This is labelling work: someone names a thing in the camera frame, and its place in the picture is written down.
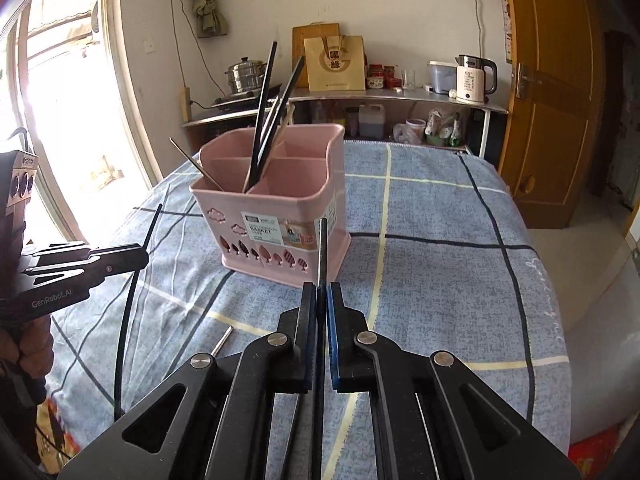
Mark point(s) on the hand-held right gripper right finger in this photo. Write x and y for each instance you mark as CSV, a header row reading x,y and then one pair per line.
x,y
336,360

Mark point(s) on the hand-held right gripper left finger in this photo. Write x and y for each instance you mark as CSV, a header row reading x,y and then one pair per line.
x,y
307,340

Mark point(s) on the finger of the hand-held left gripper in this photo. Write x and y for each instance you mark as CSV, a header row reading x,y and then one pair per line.
x,y
115,265
90,251

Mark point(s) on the black chopstick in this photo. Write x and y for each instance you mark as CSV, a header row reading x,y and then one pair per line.
x,y
282,110
123,330
322,250
264,105

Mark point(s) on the metal chopstick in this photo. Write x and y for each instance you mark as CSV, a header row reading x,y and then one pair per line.
x,y
272,117
223,340
192,164

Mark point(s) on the pink plastic utensil basket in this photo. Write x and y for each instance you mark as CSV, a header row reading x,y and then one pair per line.
x,y
280,210

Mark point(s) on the person's left hand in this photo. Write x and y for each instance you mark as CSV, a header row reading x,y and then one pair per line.
x,y
35,355

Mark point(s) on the glass balcony door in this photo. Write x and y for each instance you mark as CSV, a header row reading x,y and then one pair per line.
x,y
60,110

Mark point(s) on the blue plaid tablecloth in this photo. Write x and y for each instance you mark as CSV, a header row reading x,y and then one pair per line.
x,y
450,285

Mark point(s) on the beige power strip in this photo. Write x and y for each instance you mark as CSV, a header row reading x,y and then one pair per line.
x,y
185,105

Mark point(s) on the black induction cooker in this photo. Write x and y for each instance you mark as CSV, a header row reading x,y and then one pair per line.
x,y
235,101

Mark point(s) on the white plastic jug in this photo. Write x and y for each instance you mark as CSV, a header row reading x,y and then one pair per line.
x,y
372,122

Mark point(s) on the steel steamer pot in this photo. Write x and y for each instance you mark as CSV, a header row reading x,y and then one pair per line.
x,y
245,76

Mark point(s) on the white jar with pink lid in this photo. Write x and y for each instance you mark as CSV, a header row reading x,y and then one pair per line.
x,y
415,131

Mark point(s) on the plastic bag of packets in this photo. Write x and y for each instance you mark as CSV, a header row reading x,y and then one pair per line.
x,y
440,127

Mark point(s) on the metal side shelf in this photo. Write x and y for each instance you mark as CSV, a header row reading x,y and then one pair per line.
x,y
400,96

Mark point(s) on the red lidded jar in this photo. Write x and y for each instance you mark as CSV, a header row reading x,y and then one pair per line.
x,y
375,76

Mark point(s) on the red tin box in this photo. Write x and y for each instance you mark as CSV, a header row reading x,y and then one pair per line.
x,y
392,77

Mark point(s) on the tan paper gift bag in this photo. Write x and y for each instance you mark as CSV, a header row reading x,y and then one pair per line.
x,y
335,62

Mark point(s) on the clear drinking glass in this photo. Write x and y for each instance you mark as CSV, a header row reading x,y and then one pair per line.
x,y
409,80

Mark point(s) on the wooden cutting board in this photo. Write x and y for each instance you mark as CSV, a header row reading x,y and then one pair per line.
x,y
300,40

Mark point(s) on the white plastic water pitcher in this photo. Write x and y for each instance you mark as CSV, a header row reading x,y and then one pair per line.
x,y
441,79

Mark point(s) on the white electric kettle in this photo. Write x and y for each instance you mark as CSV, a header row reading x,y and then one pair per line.
x,y
472,82

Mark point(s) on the wooden door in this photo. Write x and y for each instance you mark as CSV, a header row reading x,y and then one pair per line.
x,y
555,110

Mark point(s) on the wall calendar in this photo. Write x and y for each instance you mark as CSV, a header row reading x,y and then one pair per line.
x,y
506,20

